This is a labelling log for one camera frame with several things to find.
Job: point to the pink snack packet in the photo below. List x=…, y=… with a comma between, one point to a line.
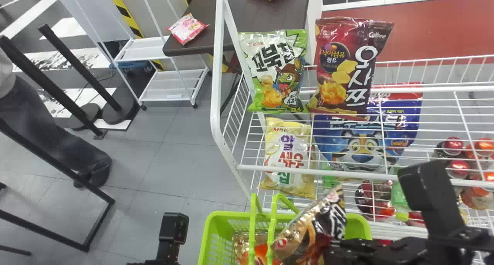
x=187, y=28

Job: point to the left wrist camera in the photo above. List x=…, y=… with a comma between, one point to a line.
x=173, y=228

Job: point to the dark brown side table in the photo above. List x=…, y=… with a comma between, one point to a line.
x=254, y=14

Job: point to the green snack packet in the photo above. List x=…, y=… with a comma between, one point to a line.
x=276, y=70

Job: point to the black and gold snack packet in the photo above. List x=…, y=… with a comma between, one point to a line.
x=314, y=226

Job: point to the maroon snack packet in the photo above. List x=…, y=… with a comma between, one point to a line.
x=351, y=64

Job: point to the green bottle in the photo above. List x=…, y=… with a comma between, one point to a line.
x=399, y=201

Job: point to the black post on round foot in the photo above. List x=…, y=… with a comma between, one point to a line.
x=81, y=70
x=42, y=81

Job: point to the orange bottle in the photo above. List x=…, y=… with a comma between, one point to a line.
x=478, y=198

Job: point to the person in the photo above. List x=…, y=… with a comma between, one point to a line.
x=42, y=130

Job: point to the dark bottle with red cap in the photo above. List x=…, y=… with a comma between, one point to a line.
x=488, y=176
x=458, y=168
x=483, y=146
x=452, y=145

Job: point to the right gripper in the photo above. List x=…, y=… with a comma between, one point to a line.
x=397, y=251

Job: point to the blue dolly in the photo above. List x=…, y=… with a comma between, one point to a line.
x=131, y=66

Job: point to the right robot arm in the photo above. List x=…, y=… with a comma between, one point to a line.
x=463, y=253

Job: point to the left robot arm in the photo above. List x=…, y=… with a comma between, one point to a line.
x=166, y=255

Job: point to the white shelf trolley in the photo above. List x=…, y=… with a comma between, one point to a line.
x=170, y=83

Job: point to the yellow snack packet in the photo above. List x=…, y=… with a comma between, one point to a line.
x=287, y=157

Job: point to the gold and orange snack packet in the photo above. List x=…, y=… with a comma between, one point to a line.
x=243, y=249

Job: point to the blue cereal bag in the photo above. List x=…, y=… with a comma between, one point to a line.
x=397, y=122

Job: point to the green basket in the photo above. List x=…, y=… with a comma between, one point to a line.
x=216, y=238

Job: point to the dark bottle with red label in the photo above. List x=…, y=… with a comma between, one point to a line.
x=382, y=211
x=372, y=191

